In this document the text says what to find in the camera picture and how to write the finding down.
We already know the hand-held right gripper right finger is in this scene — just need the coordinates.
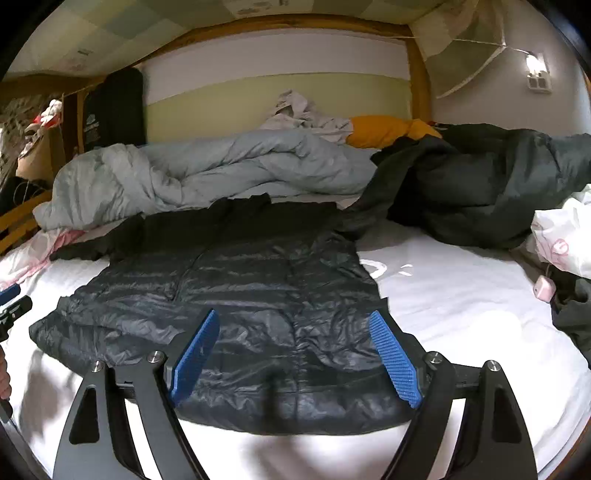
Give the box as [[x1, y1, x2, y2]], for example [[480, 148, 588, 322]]
[[368, 309, 539, 480]]

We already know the pink and white cloth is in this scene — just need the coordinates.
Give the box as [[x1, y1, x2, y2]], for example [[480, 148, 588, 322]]
[[0, 227, 88, 288]]

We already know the black puffer jacket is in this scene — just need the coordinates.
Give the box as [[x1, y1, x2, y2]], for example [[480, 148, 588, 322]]
[[28, 193, 416, 435]]

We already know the light grey crumpled cloth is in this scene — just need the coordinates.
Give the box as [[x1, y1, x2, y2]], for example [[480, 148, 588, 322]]
[[259, 89, 355, 144]]

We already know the light blue duvet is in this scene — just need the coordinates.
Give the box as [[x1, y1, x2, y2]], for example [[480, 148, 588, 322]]
[[33, 128, 378, 232]]

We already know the wall light socket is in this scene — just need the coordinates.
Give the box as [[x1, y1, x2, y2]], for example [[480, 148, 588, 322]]
[[524, 52, 553, 94]]

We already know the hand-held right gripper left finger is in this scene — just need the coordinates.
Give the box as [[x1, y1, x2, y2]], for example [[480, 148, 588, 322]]
[[53, 308, 221, 480]]

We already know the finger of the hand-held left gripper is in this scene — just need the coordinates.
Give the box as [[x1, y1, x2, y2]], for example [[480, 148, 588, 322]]
[[0, 284, 34, 343]]

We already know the red and white hanging cloth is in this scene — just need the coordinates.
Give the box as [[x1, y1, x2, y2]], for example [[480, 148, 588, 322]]
[[24, 97, 66, 137]]

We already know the white plastic bag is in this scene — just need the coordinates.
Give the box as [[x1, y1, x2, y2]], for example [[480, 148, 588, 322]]
[[530, 184, 591, 278]]

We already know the small pink case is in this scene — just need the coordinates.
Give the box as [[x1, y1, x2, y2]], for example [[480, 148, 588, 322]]
[[533, 275, 556, 304]]

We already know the dark bag with cable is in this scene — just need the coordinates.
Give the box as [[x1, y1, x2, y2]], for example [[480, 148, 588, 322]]
[[0, 176, 52, 217]]

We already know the black hanging bag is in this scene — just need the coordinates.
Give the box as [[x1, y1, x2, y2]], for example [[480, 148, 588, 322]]
[[82, 68, 147, 151]]

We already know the white mosquito net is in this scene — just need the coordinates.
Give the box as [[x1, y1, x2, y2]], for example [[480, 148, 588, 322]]
[[410, 0, 533, 100]]

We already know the wooden bed frame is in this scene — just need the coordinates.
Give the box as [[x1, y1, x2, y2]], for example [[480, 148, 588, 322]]
[[0, 17, 432, 256]]

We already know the person's left hand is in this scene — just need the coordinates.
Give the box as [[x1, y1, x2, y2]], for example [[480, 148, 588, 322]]
[[0, 345, 12, 401]]

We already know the dark green coat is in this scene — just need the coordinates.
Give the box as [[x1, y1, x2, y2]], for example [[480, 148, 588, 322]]
[[344, 122, 591, 251]]

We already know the dark grey cloth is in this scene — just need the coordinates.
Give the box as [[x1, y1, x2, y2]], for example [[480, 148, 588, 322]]
[[551, 271, 591, 366]]

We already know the orange pillow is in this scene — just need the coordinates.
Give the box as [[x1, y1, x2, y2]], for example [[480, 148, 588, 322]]
[[345, 115, 443, 149]]

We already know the brown paper bag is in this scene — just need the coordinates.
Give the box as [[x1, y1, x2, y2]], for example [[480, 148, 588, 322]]
[[15, 133, 55, 182]]

